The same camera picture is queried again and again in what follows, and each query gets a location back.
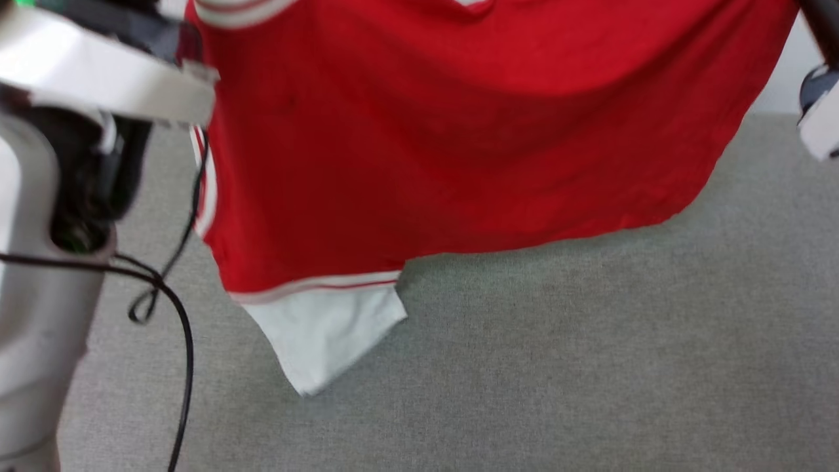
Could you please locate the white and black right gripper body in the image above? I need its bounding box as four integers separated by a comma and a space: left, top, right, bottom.
796, 0, 839, 161

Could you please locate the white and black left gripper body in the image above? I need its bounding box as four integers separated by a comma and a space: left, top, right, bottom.
0, 0, 218, 125

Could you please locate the red and white garment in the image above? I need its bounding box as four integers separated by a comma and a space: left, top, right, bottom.
185, 0, 802, 398

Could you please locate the grey fabric sofa cushion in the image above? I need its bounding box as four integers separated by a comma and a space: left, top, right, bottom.
56, 111, 839, 472

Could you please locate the thin black cable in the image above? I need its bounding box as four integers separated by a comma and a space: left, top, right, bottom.
128, 128, 210, 325

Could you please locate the thick black cable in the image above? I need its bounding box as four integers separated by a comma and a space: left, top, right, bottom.
0, 252, 195, 472

